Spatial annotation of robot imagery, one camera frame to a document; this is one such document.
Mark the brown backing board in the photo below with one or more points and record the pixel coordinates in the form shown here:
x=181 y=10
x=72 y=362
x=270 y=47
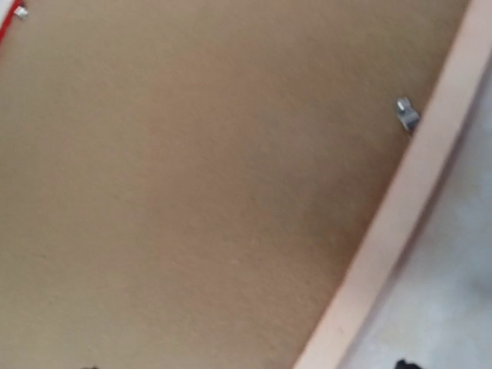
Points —
x=192 y=184

